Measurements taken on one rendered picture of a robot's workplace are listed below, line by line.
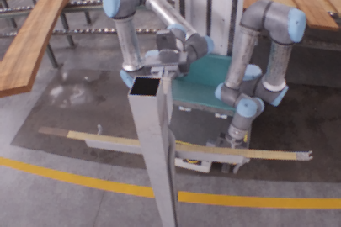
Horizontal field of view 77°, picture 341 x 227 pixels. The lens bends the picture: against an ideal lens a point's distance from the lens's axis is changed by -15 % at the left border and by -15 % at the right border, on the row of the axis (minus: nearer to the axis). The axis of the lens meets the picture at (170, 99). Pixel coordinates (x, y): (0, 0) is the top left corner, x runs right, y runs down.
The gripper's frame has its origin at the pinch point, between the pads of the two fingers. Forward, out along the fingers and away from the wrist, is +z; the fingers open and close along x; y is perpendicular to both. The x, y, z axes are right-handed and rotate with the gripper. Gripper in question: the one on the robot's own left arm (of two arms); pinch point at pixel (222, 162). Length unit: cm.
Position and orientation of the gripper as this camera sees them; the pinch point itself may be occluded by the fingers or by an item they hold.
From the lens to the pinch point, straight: 113.2
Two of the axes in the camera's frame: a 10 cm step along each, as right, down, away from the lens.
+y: -3.6, 3.5, -8.7
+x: 9.0, 3.6, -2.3
